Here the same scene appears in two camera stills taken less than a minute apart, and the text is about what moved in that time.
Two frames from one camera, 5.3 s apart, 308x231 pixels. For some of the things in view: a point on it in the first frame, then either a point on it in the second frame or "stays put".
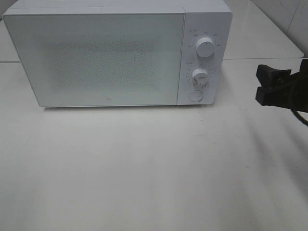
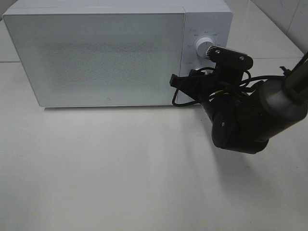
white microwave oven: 121,53 stays put
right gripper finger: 266,96 to 176,81
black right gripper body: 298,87 to 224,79
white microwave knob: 205,47 stays put
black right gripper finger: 267,77 to 194,73
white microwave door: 76,59 stays put
